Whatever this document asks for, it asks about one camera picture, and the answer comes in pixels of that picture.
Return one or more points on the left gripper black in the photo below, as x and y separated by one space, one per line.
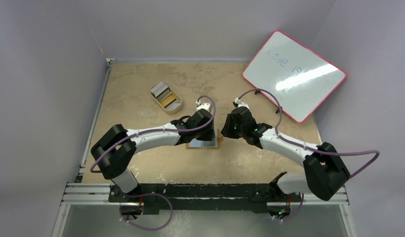
209 135

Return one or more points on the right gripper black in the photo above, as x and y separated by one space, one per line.
228 126

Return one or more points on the orange leather card holder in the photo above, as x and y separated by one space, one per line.
212 144

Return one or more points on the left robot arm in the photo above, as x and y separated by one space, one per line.
114 151

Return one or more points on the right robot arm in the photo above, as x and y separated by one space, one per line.
324 172

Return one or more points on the beige oval card tray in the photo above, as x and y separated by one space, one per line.
170 102

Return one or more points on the stack of cards in tray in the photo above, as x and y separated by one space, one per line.
159 89

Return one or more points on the pink framed whiteboard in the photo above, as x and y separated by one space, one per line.
293 76

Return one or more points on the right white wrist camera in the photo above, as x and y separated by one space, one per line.
238 103

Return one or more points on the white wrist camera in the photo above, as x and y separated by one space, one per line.
208 106
238 103

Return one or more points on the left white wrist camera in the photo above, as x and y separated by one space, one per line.
208 106

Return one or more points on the aluminium table frame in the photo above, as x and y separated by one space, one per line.
85 209

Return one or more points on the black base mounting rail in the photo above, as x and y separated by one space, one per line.
257 198

